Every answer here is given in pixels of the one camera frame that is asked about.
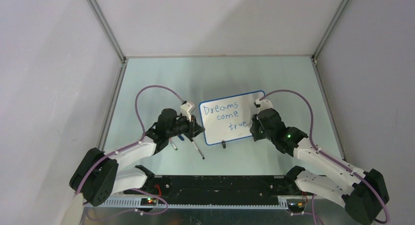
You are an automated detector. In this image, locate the blue framed whiteboard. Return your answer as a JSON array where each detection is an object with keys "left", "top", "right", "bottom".
[{"left": 199, "top": 90, "right": 265, "bottom": 146}]

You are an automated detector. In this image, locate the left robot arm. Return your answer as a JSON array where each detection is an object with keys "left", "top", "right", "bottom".
[{"left": 69, "top": 108, "right": 205, "bottom": 206}]

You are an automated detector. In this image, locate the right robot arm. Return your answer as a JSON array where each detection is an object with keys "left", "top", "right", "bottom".
[{"left": 250, "top": 108, "right": 390, "bottom": 225}]

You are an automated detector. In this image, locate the black whiteboard marker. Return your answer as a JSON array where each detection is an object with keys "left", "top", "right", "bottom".
[{"left": 191, "top": 139, "right": 205, "bottom": 159}]

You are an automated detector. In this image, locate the green whiteboard marker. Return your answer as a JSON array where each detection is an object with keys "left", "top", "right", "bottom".
[{"left": 169, "top": 138, "right": 178, "bottom": 151}]

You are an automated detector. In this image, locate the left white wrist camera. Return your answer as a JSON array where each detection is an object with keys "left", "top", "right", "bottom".
[{"left": 180, "top": 101, "right": 195, "bottom": 121}]

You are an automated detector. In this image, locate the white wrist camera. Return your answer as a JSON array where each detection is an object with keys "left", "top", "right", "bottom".
[
  {"left": 180, "top": 101, "right": 195, "bottom": 121},
  {"left": 253, "top": 99, "right": 273, "bottom": 118}
]

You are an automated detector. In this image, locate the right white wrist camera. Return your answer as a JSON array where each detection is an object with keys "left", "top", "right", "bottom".
[{"left": 253, "top": 99, "right": 273, "bottom": 118}]

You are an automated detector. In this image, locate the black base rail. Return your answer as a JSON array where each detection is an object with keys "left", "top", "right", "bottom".
[{"left": 141, "top": 176, "right": 302, "bottom": 206}]

